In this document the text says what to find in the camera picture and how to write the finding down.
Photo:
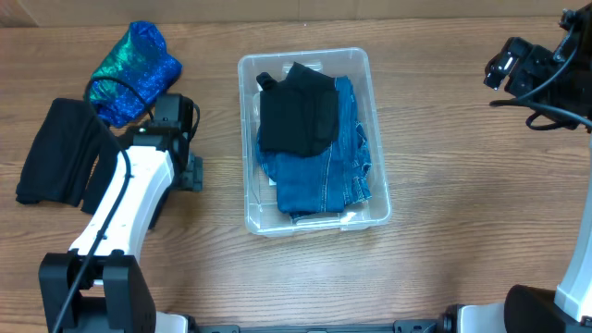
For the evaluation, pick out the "long black garment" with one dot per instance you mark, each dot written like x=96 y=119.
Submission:
x=62 y=155

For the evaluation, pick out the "blue denim jeans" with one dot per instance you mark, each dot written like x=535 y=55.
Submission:
x=332 y=180

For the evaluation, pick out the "clear plastic storage container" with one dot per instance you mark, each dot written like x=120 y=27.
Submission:
x=261 y=213

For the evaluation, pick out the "square black garment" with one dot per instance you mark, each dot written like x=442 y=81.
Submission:
x=103 y=173

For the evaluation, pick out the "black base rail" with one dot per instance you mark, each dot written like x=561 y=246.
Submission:
x=399 y=326

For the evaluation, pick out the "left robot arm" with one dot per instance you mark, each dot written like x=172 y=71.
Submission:
x=97 y=285

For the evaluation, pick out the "shiny blue green garment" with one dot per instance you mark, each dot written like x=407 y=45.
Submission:
x=133 y=74

